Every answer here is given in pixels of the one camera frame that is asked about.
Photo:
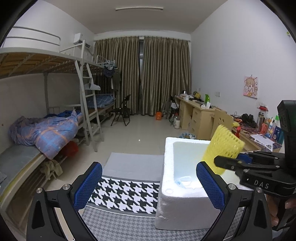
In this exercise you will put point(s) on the white air conditioner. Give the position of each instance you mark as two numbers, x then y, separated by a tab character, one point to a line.
78	39

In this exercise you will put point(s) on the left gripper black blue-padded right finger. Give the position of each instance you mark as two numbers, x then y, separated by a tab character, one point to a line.
254	223

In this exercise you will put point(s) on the wooden smiley chair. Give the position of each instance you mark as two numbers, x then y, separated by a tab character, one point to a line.
221	118

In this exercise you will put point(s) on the wooden desk with drawers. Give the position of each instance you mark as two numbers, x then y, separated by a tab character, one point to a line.
199	122

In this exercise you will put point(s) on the houndstooth table cloth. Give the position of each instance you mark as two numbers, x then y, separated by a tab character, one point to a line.
124	204

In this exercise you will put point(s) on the anime wall poster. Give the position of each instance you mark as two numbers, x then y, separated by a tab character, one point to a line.
250	88

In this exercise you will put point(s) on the yellow foam fruit net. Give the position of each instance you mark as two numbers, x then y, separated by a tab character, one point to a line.
223	143

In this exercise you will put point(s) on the white metal bunk bed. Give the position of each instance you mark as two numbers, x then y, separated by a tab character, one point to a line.
41	76

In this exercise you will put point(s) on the ceiling tube light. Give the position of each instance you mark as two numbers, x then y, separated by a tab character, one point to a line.
152	8

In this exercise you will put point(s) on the blue plaid quilt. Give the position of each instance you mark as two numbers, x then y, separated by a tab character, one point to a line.
49	135

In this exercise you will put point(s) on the orange box on floor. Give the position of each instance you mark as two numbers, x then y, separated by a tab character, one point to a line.
158	115

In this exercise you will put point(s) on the white thermos jug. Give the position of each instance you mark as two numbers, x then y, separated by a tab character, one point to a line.
177	122

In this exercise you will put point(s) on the person's right hand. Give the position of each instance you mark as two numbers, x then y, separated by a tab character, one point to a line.
273	208

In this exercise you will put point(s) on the white styrofoam box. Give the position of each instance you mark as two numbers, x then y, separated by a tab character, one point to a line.
185	180

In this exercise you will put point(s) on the brown curtains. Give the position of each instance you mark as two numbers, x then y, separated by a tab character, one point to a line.
164	71

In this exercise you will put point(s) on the black folding chair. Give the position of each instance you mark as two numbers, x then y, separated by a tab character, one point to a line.
122	111

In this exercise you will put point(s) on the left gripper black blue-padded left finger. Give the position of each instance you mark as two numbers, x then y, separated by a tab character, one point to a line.
43	223

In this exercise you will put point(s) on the blue floor basin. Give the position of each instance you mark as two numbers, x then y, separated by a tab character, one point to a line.
187	136

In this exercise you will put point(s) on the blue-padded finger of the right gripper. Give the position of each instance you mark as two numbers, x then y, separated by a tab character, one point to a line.
244	157

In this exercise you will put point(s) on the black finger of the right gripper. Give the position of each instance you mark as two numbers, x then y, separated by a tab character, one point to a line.
229	163

